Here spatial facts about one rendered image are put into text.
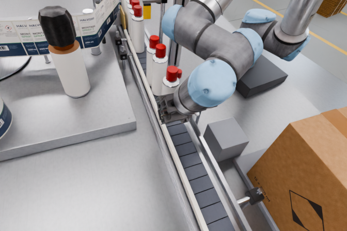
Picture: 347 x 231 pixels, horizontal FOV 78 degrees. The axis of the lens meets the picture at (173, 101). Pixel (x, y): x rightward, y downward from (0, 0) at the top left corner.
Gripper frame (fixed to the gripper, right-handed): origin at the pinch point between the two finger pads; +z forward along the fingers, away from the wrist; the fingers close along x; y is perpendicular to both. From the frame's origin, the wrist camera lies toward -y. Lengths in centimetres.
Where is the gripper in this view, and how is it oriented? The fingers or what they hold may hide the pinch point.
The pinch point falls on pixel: (174, 112)
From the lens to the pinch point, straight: 69.0
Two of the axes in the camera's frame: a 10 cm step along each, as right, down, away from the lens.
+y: -9.3, 1.9, -3.0
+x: 2.5, 9.6, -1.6
